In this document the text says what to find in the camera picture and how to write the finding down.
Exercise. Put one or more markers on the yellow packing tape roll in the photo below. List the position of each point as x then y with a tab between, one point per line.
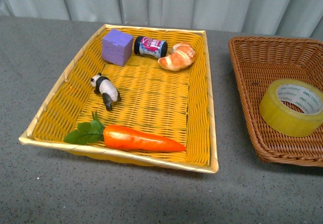
292	107

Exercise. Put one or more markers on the yellow woven basket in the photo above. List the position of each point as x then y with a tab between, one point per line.
178	105

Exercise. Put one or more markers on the brown wicker basket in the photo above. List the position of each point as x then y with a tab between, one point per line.
257	62

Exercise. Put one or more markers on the toy croissant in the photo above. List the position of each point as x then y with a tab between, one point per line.
182	56

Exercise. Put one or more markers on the toy carrot with leaves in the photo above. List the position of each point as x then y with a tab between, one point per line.
120	137

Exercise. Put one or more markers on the small black labelled jar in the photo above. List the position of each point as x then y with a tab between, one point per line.
148	46

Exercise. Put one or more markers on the panda figurine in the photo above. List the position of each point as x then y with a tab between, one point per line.
105	87

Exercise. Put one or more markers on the purple foam cube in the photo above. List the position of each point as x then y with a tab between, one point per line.
117	47

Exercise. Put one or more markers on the pale grey curtain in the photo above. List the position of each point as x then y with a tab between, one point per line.
302	18

